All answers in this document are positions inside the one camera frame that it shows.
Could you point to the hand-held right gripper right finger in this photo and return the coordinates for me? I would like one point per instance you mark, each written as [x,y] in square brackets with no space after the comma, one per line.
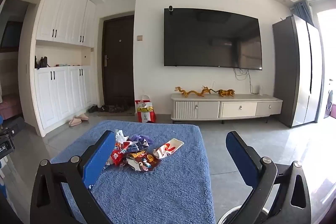
[240,158]

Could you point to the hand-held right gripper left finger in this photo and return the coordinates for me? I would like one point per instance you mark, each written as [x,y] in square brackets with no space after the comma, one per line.
[101,158]

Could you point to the red snack wrapper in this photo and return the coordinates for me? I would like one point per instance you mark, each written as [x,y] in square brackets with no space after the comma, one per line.
[119,154]

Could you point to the white printed wrapper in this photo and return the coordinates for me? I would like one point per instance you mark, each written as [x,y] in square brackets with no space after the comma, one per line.
[121,137]

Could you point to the dark blue snack wrapper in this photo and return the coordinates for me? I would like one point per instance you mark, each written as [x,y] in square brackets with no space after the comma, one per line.
[136,147]

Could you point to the brown snack wrapper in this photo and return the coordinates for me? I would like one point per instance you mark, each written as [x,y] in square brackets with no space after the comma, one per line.
[143,161]

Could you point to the purple plastic wrapper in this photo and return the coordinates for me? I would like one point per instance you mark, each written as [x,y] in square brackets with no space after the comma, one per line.
[141,138]

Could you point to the white and red wrapper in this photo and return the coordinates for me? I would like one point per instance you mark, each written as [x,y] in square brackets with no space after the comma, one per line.
[168,148]

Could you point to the pink padded bench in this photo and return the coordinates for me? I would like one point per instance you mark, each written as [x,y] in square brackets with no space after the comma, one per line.
[9,107]

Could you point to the pink slipper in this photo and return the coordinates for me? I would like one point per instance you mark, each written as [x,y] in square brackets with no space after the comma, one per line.
[82,117]
[74,122]

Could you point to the white television cabinet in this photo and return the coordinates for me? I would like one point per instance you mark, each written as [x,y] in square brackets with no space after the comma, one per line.
[225,109]

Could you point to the pile of dark shoes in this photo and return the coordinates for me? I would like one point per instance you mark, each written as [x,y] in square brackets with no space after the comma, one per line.
[110,108]

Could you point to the white round bin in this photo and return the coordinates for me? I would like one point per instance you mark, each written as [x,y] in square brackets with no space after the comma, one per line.
[228,216]

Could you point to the red and white paper bag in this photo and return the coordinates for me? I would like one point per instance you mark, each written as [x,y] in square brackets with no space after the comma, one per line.
[145,111]

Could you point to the golden tiger figurine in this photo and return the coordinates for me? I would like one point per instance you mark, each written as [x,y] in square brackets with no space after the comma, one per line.
[226,92]

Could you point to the blue fluffy mat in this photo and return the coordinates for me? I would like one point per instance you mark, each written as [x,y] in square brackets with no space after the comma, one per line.
[162,187]

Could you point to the white router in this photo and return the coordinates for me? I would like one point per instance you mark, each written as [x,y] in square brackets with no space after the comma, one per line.
[260,90]

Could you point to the white hallway cabinet unit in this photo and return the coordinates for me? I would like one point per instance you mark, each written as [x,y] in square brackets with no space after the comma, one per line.
[60,95]

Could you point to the small golden dragon figurine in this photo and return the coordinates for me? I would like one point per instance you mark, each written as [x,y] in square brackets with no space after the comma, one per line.
[207,90]

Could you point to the long golden dragon figurine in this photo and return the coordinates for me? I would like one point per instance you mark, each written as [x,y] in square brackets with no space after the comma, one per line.
[187,93]

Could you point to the black handbag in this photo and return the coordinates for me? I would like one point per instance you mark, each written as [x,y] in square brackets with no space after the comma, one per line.
[42,62]

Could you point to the dark brown entrance door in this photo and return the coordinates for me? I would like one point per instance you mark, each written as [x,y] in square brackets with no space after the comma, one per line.
[118,61]

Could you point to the grey double-door refrigerator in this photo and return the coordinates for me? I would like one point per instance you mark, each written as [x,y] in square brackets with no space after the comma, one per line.
[294,71]

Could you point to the blue-grey curtain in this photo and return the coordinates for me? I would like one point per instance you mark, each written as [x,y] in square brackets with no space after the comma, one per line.
[303,11]

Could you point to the wall-mounted black television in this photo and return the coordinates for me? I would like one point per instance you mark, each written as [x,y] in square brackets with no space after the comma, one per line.
[210,40]

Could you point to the small camera on television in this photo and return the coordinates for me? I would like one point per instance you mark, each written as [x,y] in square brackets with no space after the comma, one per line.
[171,10]

